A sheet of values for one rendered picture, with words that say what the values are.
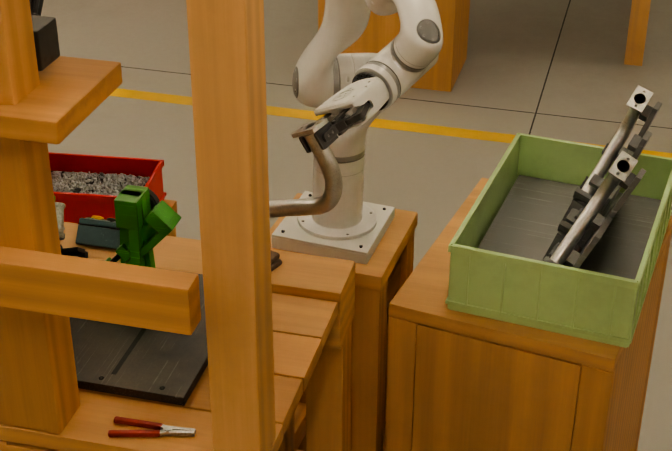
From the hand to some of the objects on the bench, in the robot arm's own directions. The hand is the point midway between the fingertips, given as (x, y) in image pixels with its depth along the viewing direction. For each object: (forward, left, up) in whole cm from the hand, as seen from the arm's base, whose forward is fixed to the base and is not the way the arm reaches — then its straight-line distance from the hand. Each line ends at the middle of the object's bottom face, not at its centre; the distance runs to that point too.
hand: (318, 137), depth 200 cm
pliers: (+20, -22, -57) cm, 65 cm away
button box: (-29, -69, -59) cm, 95 cm away
